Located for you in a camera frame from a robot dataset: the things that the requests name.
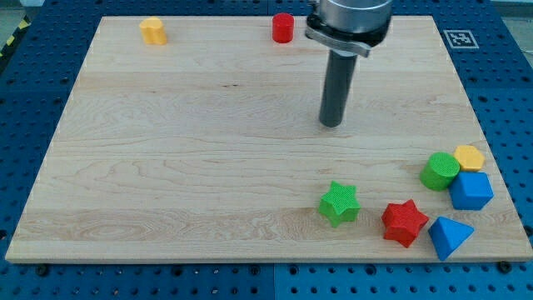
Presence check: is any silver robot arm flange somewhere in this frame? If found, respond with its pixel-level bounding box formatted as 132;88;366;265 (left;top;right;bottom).
305;0;393;58

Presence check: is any blue cube block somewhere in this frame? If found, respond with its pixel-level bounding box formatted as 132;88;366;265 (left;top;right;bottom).
448;172;494;211

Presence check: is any light wooden board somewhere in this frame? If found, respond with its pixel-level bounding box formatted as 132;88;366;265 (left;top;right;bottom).
6;16;532;264

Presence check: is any green star block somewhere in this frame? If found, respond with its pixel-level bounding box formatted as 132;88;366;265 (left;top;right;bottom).
318;181;361;228

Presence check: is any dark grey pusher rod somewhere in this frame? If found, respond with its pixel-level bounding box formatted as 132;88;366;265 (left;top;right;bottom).
319;50;357;128

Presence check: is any red cylinder block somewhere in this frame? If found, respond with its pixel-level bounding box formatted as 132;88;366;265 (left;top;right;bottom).
271;12;295;43

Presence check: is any red star block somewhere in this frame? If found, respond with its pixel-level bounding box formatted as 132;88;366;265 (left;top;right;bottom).
381;199;429;248

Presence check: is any yellow heart block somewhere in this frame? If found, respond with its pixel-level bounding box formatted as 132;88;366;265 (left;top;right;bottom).
139;17;167;45

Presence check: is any green cylinder block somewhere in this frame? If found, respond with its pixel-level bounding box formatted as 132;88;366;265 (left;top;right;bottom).
420;152;460;191

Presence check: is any blue triangle block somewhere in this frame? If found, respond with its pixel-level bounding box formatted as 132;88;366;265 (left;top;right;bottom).
428;217;475;261

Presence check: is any yellow hexagon block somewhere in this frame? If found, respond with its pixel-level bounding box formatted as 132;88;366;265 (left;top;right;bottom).
453;145;486;172

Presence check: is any white fiducial marker tag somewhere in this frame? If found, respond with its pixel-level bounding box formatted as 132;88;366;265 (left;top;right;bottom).
444;29;479;49

